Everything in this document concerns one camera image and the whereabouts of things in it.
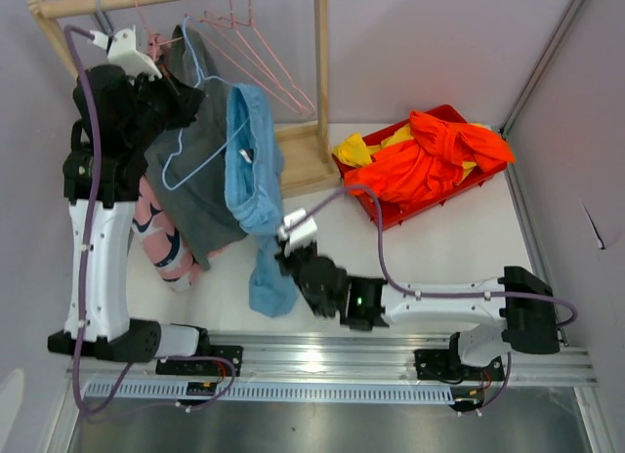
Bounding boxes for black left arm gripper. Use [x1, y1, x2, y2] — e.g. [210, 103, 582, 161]
[123, 62, 204, 152]

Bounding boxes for blue hanger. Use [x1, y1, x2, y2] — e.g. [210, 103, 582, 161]
[96, 0, 114, 36]
[160, 14, 251, 191]

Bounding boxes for pink hanger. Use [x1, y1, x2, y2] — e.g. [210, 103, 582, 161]
[185, 0, 307, 116]
[202, 0, 317, 117]
[134, 0, 181, 62]

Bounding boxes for grey shorts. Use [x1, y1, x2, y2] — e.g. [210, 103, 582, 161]
[146, 25, 246, 242]

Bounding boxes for light blue shorts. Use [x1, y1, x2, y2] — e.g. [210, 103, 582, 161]
[225, 84, 298, 317]

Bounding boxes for pink patterned shorts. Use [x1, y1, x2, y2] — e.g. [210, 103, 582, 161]
[132, 175, 236, 292]

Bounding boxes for yellow shorts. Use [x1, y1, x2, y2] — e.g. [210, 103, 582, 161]
[332, 123, 489, 171]

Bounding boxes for orange shorts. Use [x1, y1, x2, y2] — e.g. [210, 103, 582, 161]
[333, 111, 516, 207]

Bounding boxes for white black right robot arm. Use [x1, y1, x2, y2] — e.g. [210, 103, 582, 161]
[275, 244, 560, 379]

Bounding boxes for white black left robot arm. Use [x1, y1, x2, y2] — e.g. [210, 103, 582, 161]
[47, 64, 212, 375]

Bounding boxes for red plastic tray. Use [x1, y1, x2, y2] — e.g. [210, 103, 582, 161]
[332, 104, 511, 229]

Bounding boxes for wooden clothes rack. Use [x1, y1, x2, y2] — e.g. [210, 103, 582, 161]
[26, 0, 340, 197]

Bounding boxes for aluminium corner profile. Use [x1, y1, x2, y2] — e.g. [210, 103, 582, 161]
[497, 0, 600, 142]

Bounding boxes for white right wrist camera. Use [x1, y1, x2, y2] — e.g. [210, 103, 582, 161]
[276, 208, 317, 257]

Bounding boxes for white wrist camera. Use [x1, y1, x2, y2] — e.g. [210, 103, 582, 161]
[276, 208, 317, 257]
[89, 25, 163, 80]

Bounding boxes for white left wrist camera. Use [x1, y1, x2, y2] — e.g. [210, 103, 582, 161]
[89, 25, 163, 80]

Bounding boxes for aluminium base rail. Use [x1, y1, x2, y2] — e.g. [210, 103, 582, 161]
[65, 331, 600, 389]

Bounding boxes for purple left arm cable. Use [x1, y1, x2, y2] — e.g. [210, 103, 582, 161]
[62, 23, 238, 418]

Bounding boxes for white cable duct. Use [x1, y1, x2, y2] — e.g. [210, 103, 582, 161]
[86, 382, 458, 405]

